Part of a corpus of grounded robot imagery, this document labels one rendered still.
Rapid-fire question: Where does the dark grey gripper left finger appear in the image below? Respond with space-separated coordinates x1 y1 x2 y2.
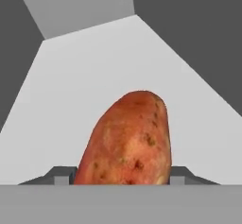
18 165 78 186

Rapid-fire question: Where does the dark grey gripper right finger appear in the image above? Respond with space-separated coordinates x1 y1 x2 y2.
169 165 221 186

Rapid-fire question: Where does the orange-brown sweet potato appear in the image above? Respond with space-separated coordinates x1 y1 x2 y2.
73 90 173 186

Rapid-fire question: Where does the grey freezer compartment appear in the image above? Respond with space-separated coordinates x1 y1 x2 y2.
0 0 242 186

